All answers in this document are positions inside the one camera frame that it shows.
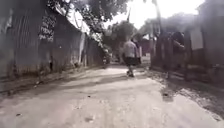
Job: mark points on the person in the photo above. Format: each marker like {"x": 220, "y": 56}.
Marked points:
{"x": 129, "y": 53}

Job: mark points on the round dark tree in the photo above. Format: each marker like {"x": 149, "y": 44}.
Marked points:
{"x": 121, "y": 33}

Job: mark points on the pale dirt road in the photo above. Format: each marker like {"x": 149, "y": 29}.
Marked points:
{"x": 110, "y": 100}

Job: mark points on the leafy tree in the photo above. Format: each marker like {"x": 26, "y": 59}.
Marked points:
{"x": 96, "y": 11}

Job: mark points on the dark wooden fence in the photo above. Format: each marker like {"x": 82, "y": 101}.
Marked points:
{"x": 180, "y": 56}

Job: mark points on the dark sign board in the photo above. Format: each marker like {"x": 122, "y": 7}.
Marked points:
{"x": 47, "y": 28}

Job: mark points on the raised dirt verge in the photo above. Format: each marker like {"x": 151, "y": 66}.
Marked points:
{"x": 36, "y": 81}

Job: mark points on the corrugated metal fence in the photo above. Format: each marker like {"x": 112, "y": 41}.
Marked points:
{"x": 30, "y": 50}

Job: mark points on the pale sign panel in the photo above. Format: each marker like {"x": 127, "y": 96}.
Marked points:
{"x": 196, "y": 38}

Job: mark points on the building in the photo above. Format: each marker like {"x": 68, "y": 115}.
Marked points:
{"x": 213, "y": 23}

